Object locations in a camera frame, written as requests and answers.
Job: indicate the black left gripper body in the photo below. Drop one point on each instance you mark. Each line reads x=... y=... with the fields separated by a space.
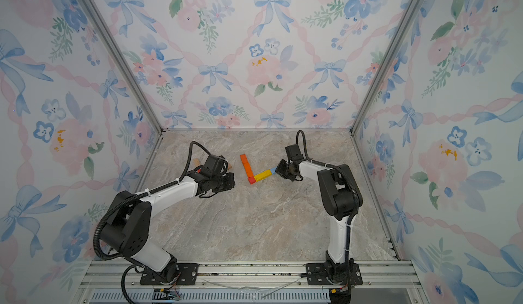
x=224 y=183

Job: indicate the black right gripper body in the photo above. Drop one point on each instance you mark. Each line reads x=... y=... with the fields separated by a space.
x=284 y=170

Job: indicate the yellow long block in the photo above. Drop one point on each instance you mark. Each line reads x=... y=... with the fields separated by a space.
x=263 y=175

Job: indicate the orange long block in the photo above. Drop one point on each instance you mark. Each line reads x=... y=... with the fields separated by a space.
x=248 y=171

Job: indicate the orange short block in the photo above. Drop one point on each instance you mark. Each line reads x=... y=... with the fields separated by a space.
x=244 y=160

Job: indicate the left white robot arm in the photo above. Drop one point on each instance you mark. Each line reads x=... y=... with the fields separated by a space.
x=123 y=232

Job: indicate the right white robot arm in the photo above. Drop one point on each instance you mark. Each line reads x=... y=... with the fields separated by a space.
x=341 y=199

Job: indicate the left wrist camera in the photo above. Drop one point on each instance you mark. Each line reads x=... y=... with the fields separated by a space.
x=215 y=166

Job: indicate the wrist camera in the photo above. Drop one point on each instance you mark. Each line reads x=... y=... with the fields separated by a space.
x=294 y=154
x=215 y=166

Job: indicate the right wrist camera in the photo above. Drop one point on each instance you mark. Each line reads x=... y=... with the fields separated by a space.
x=294 y=154

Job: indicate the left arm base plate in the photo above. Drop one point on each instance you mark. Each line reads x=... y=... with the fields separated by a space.
x=183 y=274

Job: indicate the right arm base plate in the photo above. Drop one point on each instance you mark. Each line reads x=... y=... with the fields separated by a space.
x=326 y=274

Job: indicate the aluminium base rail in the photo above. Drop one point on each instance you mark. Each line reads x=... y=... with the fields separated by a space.
x=254 y=282

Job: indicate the aluminium corner post right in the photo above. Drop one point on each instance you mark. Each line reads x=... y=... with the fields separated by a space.
x=390 y=54

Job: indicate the aluminium corner post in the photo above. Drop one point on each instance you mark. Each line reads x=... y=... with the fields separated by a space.
x=390 y=54
x=118 y=58

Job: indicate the aluminium corner post left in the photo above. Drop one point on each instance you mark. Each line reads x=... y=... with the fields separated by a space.
x=118 y=58

